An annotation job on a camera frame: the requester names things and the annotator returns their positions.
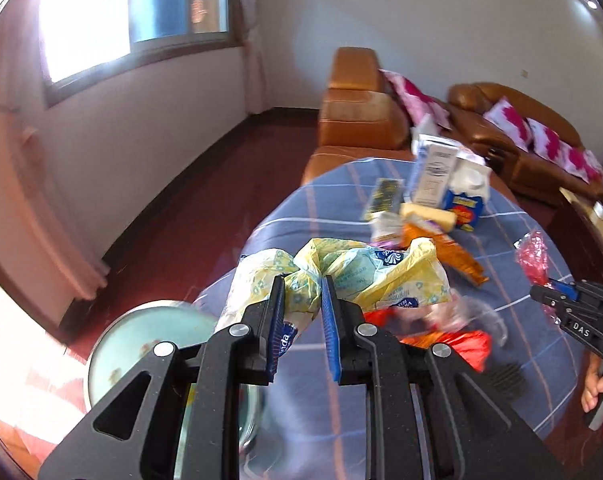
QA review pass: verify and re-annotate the clear plastic wrap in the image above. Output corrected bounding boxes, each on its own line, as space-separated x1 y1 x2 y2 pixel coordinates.
421 295 508 349

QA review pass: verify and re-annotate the person's right hand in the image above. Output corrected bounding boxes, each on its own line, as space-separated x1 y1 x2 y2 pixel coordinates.
580 345 603 414

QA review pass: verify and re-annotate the yellow block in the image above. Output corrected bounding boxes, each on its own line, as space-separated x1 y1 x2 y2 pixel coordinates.
400 203 456 233

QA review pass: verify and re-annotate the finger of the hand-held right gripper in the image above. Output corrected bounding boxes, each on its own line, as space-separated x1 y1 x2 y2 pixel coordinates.
530 285 582 312
549 280 589 297

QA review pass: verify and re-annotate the orange leather armchair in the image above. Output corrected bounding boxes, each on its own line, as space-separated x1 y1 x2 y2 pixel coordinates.
301 47 418 186

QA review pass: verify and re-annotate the wooden side table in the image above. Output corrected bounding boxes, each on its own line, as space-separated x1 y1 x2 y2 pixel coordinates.
551 187 603 287

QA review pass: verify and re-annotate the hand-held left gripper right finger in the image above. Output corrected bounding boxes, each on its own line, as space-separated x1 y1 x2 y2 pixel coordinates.
320 274 567 480

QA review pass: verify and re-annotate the red wrapper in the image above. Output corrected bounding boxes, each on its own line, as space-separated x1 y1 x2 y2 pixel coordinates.
366 310 493 374

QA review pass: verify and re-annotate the pink plastic bag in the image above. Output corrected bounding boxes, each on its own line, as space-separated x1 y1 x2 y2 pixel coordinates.
514 230 558 317

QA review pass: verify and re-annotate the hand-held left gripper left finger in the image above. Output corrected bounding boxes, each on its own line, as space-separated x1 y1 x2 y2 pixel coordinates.
38 274 287 480

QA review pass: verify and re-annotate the light green trash bin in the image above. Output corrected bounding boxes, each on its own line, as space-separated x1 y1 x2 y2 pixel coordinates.
88 299 270 463

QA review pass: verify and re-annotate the white packet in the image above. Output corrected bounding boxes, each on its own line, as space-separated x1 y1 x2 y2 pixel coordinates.
370 211 403 247

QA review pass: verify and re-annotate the orange snack wrapper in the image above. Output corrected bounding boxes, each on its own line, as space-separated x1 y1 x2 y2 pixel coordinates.
400 222 489 287

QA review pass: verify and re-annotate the blue plaid tablecloth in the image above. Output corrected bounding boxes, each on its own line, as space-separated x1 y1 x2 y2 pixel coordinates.
194 157 589 480

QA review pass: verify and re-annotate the yellow plastic bag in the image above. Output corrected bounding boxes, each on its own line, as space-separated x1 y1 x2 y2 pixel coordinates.
214 236 453 361

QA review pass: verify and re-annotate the blue yellow carton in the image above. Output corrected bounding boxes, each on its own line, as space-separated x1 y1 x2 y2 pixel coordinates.
440 152 493 232

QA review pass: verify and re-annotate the white blue milk carton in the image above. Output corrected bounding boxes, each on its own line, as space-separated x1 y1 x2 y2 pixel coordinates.
410 114 462 209

